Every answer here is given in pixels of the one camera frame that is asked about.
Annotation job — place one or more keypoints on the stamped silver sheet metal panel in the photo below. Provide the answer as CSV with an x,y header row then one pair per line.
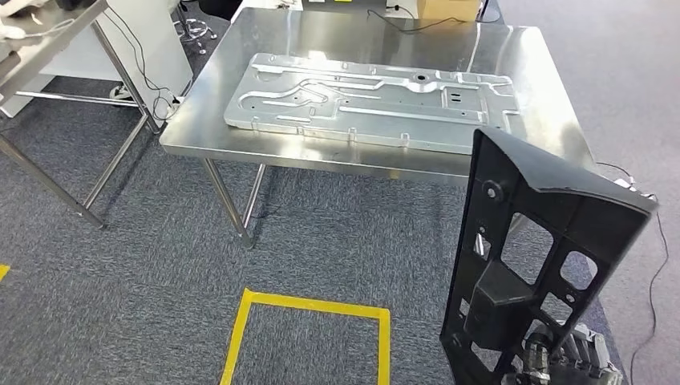
x,y
372,117

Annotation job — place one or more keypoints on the white office desk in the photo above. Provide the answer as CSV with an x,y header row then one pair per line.
x,y
265,5

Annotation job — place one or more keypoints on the thin yellow floor tape square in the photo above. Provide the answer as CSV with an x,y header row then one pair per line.
x,y
313,307

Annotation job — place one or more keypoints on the steel side table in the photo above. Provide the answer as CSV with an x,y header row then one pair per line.
x,y
48,37

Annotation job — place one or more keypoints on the white power strip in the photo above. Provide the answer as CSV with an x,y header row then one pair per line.
x,y
624,184

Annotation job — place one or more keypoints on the black plastic plate bracket part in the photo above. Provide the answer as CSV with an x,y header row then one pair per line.
x,y
558,180

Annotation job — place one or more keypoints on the chrome chair base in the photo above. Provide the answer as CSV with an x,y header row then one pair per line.
x,y
194,29

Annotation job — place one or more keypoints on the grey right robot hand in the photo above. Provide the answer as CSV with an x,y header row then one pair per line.
x,y
584,361

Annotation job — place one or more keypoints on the brown cardboard box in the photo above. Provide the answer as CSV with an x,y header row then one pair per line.
x,y
449,10

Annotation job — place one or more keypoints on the stainless steel workbench table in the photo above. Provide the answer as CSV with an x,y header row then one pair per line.
x,y
345,37

